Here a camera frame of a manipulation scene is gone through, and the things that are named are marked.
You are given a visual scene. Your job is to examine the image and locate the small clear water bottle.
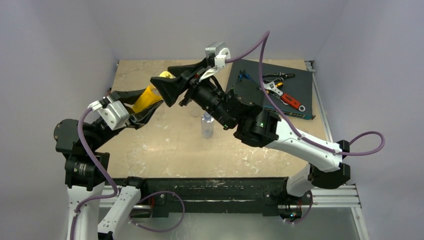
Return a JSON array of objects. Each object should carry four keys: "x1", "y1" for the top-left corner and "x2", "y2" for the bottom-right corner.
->
[{"x1": 201, "y1": 112, "x2": 215, "y2": 139}]

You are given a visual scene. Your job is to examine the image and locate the black handled cutters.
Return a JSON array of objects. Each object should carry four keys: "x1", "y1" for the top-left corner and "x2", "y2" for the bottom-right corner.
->
[{"x1": 262, "y1": 72, "x2": 296, "y2": 83}]

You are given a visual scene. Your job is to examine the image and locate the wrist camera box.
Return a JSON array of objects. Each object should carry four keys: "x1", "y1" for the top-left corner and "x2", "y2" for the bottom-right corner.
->
[
  {"x1": 198, "y1": 41, "x2": 232, "y2": 82},
  {"x1": 87, "y1": 100, "x2": 130, "y2": 131}
]

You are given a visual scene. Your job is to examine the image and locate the blue handled pliers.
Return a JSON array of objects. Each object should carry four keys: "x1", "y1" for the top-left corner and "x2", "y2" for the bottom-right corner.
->
[{"x1": 237, "y1": 70, "x2": 258, "y2": 86}]

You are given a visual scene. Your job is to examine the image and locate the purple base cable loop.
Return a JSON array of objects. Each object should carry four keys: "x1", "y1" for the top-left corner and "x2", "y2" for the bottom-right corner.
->
[{"x1": 127, "y1": 189, "x2": 185, "y2": 233}]

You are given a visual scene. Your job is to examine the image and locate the yellow juice bottle cap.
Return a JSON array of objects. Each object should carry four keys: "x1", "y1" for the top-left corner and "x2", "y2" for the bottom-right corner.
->
[{"x1": 159, "y1": 71, "x2": 175, "y2": 79}]

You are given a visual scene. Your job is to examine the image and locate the red handled tool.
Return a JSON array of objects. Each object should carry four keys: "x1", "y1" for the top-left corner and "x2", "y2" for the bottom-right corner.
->
[{"x1": 280, "y1": 93, "x2": 306, "y2": 112}]

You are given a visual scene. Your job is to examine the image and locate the adjustable wrench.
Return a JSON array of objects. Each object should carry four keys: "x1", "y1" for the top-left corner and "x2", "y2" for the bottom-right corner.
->
[{"x1": 260, "y1": 78, "x2": 284, "y2": 99}]

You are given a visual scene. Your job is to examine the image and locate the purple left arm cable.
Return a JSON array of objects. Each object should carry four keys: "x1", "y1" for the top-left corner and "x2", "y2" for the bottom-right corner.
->
[{"x1": 69, "y1": 106, "x2": 119, "y2": 240}]

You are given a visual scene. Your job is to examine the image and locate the dark network switch box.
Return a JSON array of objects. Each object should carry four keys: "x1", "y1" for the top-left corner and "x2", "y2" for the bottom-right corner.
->
[{"x1": 225, "y1": 59, "x2": 315, "y2": 120}]

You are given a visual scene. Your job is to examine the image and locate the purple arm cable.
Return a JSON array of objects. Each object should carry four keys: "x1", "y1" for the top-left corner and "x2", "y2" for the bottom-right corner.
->
[
  {"x1": 69, "y1": 106, "x2": 119, "y2": 240},
  {"x1": 225, "y1": 31, "x2": 386, "y2": 157}
]

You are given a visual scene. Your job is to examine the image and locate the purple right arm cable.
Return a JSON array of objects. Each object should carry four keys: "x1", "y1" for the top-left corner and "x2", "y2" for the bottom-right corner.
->
[{"x1": 225, "y1": 31, "x2": 386, "y2": 157}]

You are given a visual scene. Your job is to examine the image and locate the yellow juice bottle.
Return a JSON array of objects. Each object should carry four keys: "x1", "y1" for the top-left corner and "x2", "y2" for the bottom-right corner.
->
[{"x1": 131, "y1": 83, "x2": 163, "y2": 113}]

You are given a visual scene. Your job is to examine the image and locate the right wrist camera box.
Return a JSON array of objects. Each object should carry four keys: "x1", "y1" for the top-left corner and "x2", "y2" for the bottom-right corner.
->
[{"x1": 198, "y1": 41, "x2": 232, "y2": 82}]

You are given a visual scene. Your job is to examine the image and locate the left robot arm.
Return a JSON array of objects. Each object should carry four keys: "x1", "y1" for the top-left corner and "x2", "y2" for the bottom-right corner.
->
[{"x1": 53, "y1": 85, "x2": 163, "y2": 240}]

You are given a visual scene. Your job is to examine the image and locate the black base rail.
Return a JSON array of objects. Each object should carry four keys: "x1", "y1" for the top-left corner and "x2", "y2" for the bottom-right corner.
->
[{"x1": 114, "y1": 176, "x2": 314, "y2": 219}]

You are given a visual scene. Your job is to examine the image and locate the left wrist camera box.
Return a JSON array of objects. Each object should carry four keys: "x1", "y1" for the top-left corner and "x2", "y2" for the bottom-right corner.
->
[{"x1": 87, "y1": 100, "x2": 130, "y2": 131}]

